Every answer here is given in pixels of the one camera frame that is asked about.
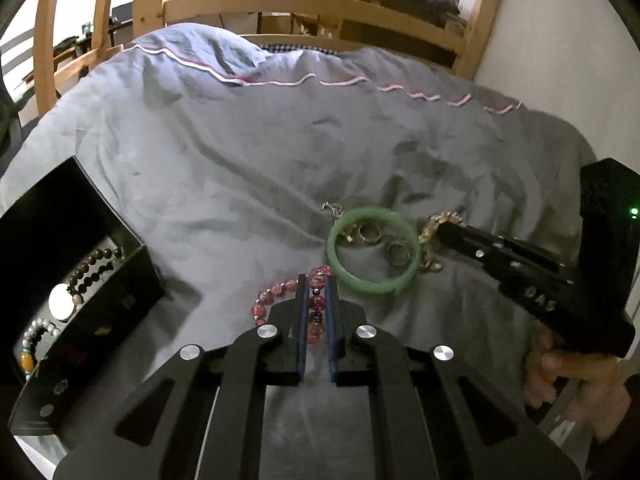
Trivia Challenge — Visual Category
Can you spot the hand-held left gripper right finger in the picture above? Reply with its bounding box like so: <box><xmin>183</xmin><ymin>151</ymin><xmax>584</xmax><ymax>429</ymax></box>
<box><xmin>327</xmin><ymin>277</ymin><xmax>581</xmax><ymax>480</ymax></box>

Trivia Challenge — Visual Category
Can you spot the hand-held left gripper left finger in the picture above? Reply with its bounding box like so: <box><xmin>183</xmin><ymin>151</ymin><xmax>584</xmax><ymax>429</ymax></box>
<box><xmin>54</xmin><ymin>274</ymin><xmax>309</xmax><ymax>480</ymax></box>

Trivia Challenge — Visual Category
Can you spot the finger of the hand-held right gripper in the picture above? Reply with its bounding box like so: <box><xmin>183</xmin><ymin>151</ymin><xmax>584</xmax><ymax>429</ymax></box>
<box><xmin>439</xmin><ymin>232</ymin><xmax>576</xmax><ymax>317</ymax></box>
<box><xmin>439</xmin><ymin>221</ymin><xmax>576</xmax><ymax>283</ymax></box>

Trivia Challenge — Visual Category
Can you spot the pink bead bracelet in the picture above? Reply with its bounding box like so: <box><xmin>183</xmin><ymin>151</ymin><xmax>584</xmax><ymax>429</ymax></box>
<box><xmin>251</xmin><ymin>265</ymin><xmax>335</xmax><ymax>341</ymax></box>

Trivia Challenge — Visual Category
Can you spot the gold chain bracelet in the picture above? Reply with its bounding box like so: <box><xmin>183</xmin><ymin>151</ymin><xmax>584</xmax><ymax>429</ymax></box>
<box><xmin>417</xmin><ymin>211</ymin><xmax>463</xmax><ymax>276</ymax></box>

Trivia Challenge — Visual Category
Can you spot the black jewelry box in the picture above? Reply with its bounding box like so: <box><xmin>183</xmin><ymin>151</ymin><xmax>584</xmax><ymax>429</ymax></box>
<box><xmin>0</xmin><ymin>156</ymin><xmax>166</xmax><ymax>436</ymax></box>

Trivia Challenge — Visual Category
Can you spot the person's right hand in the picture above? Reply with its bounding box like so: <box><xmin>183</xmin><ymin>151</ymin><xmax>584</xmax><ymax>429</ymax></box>
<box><xmin>522</xmin><ymin>325</ymin><xmax>632</xmax><ymax>442</ymax></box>

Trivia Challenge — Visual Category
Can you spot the green jade bangle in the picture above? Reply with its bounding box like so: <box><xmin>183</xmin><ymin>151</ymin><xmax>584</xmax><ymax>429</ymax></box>
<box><xmin>326</xmin><ymin>206</ymin><xmax>420</xmax><ymax>296</ymax></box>

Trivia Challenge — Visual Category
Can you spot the grey blanket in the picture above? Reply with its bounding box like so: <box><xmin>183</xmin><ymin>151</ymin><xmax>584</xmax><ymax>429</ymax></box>
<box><xmin>0</xmin><ymin>27</ymin><xmax>601</xmax><ymax>480</ymax></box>

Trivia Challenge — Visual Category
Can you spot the white round disc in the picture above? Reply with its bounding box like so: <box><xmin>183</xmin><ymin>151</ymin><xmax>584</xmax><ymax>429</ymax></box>
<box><xmin>48</xmin><ymin>283</ymin><xmax>83</xmax><ymax>322</ymax></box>

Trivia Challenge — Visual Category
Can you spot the dark wooden bead bracelet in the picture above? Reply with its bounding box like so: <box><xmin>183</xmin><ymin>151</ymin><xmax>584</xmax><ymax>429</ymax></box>
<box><xmin>67</xmin><ymin>246</ymin><xmax>126</xmax><ymax>296</ymax></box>

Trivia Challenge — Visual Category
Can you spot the white bead bracelet amber bead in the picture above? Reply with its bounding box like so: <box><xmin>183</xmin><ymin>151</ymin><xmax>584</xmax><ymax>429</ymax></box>
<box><xmin>17</xmin><ymin>319</ymin><xmax>61</xmax><ymax>381</ymax></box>

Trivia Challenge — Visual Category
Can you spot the wooden bed frame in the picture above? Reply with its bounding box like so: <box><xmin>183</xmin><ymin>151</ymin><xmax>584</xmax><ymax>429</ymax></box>
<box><xmin>132</xmin><ymin>0</ymin><xmax>511</xmax><ymax>81</ymax></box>

